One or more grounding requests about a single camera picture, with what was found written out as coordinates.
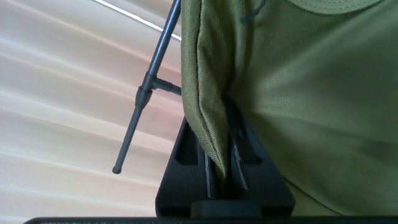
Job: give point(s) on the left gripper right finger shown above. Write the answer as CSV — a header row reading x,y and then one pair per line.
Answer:
x,y
267,186

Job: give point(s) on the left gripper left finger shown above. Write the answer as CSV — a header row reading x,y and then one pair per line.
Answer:
x,y
183,183

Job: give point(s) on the green garment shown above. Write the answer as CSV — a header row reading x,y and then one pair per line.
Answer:
x,y
311,93

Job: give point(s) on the black clothes rack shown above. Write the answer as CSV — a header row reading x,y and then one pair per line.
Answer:
x,y
158,53

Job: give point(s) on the beige curtain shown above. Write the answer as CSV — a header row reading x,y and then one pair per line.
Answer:
x,y
62,93

